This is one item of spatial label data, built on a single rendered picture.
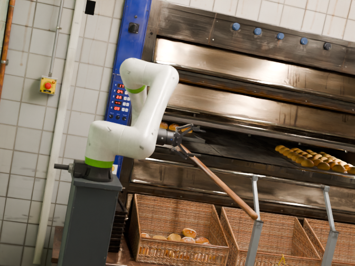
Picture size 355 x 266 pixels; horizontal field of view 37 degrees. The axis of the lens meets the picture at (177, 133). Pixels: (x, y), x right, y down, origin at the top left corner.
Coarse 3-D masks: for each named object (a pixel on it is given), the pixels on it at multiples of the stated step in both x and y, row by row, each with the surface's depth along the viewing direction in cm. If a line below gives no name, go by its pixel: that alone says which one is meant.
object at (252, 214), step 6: (180, 144) 363; (186, 150) 344; (198, 162) 315; (204, 168) 301; (210, 174) 289; (216, 180) 278; (222, 186) 267; (228, 192) 258; (234, 198) 249; (240, 198) 247; (240, 204) 240; (246, 204) 238; (246, 210) 233; (252, 210) 230; (252, 216) 226
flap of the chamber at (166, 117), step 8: (168, 120) 349; (176, 120) 335; (184, 120) 336; (192, 120) 337; (216, 128) 350; (224, 128) 341; (232, 128) 342; (240, 128) 344; (264, 136) 351; (272, 136) 348; (280, 136) 349; (312, 144) 354; (320, 144) 355; (328, 144) 356
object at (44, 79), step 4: (44, 76) 326; (40, 80) 324; (44, 80) 323; (48, 80) 324; (52, 80) 324; (56, 80) 325; (40, 84) 324; (44, 84) 324; (52, 84) 325; (56, 84) 325; (40, 88) 324; (44, 88) 324; (52, 88) 325; (56, 88) 326; (40, 92) 325; (44, 92) 325; (48, 92) 325; (52, 92) 325
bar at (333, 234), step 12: (192, 168) 318; (216, 168) 322; (252, 180) 328; (276, 180) 329; (288, 180) 331; (324, 192) 336; (252, 240) 309; (336, 240) 319; (252, 252) 310; (324, 252) 323; (252, 264) 311; (324, 264) 320
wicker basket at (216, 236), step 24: (144, 216) 352; (168, 216) 356; (192, 216) 360; (216, 216) 352; (144, 240) 310; (168, 240) 312; (216, 240) 344; (168, 264) 315; (192, 264) 318; (216, 264) 321
